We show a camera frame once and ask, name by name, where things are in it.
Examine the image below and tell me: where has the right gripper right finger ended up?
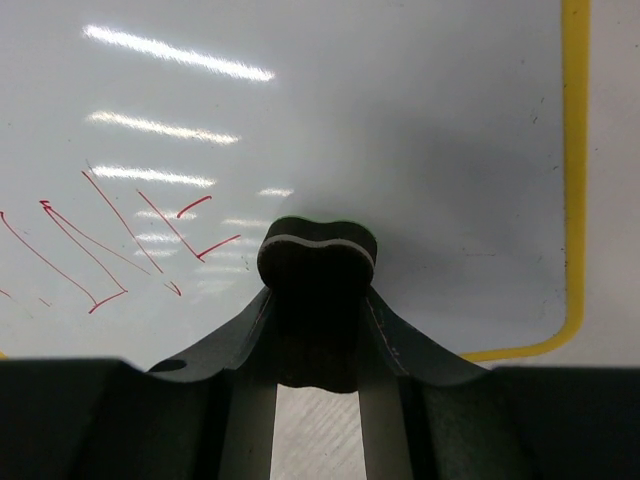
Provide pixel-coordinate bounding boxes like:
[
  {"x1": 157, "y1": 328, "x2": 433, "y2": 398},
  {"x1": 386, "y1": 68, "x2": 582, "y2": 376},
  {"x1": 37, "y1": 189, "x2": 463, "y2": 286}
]
[{"x1": 356, "y1": 294, "x2": 639, "y2": 479}]

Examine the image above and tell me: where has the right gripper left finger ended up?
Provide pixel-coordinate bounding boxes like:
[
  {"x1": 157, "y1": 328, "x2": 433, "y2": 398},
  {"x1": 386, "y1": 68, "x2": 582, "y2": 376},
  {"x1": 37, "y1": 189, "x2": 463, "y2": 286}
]
[{"x1": 1, "y1": 291, "x2": 276, "y2": 479}]

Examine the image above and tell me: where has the black whiteboard eraser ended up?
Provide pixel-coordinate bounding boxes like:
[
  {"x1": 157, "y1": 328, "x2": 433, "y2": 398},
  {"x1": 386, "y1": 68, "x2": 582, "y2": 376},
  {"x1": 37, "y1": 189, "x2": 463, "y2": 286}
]
[{"x1": 257, "y1": 216, "x2": 377, "y2": 394}]

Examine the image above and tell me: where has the yellow-framed whiteboard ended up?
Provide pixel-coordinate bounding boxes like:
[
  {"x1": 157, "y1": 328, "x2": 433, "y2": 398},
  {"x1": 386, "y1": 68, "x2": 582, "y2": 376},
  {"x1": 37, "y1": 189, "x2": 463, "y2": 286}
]
[{"x1": 1, "y1": 1, "x2": 591, "y2": 367}]

